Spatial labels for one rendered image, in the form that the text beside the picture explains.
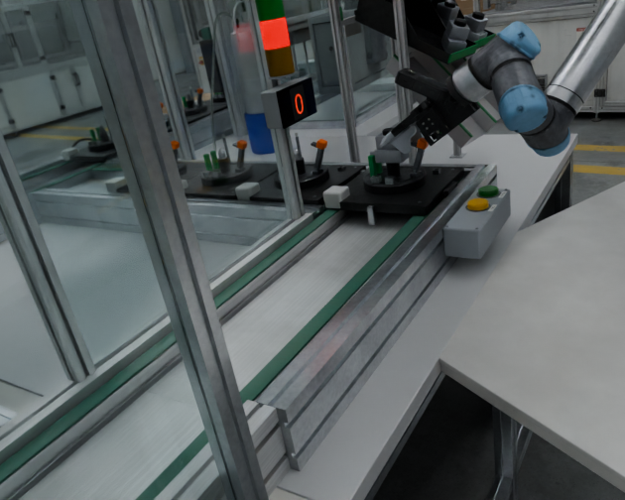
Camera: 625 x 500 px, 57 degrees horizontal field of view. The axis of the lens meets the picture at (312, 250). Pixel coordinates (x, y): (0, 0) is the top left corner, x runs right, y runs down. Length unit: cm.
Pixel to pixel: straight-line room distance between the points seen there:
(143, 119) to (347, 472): 50
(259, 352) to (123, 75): 56
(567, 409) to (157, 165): 61
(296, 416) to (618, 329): 52
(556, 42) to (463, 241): 432
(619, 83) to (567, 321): 434
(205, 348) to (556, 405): 50
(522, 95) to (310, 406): 63
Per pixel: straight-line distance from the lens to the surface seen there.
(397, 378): 90
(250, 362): 89
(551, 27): 534
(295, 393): 74
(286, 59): 114
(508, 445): 161
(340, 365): 82
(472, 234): 109
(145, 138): 46
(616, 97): 530
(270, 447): 74
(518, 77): 110
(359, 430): 82
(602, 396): 88
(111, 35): 45
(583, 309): 105
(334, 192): 127
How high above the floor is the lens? 141
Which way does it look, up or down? 25 degrees down
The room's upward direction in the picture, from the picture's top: 10 degrees counter-clockwise
